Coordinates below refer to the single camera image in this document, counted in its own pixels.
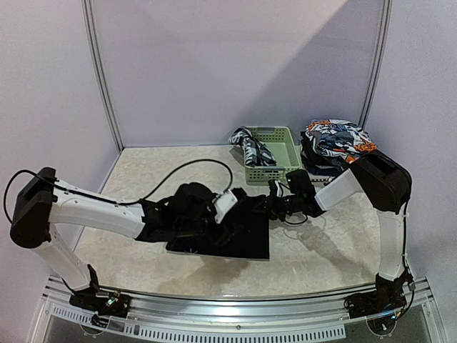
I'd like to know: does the dark folded clothes stack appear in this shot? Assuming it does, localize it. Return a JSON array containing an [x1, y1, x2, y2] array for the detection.
[[301, 131, 349, 177]]

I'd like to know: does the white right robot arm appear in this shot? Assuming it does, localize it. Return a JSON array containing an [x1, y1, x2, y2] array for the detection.
[[260, 150, 412, 282]]

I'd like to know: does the pale green plastic laundry basket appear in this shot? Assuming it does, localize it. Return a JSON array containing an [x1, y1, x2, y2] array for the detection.
[[244, 126, 302, 186]]

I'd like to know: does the left corner wall post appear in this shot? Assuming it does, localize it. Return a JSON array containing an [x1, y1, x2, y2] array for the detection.
[[81, 0, 125, 153]]

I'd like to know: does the black t-shirt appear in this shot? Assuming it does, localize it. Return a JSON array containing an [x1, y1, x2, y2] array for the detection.
[[166, 187, 271, 262]]

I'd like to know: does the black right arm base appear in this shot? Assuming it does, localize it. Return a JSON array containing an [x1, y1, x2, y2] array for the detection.
[[343, 270, 415, 319]]

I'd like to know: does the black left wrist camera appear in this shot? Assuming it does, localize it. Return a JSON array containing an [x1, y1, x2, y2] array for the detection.
[[169, 182, 238, 224]]

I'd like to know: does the right corner wall post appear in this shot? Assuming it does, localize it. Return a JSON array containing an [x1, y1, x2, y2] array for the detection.
[[358, 0, 393, 128]]

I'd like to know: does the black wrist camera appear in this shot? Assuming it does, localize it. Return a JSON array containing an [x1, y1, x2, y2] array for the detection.
[[169, 182, 238, 224], [268, 169, 316, 198]]

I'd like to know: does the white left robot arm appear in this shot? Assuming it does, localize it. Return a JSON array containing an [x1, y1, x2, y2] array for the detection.
[[9, 167, 222, 310]]

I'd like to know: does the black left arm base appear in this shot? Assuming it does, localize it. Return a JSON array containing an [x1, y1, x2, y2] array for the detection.
[[69, 264, 132, 318]]

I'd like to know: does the corner wall post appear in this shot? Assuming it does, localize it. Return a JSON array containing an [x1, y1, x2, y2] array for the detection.
[[81, 0, 125, 153], [358, 0, 393, 128]]

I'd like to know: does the black white patterned garment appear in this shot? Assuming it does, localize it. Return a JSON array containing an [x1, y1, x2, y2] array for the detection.
[[228, 127, 277, 167]]

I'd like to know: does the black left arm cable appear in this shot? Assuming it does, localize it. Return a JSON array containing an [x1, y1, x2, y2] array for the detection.
[[2, 159, 233, 226]]

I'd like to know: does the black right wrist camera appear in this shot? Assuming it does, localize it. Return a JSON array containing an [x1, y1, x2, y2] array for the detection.
[[268, 169, 316, 198]]

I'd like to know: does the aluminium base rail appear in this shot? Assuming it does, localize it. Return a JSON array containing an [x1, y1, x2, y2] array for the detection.
[[29, 276, 450, 342]]

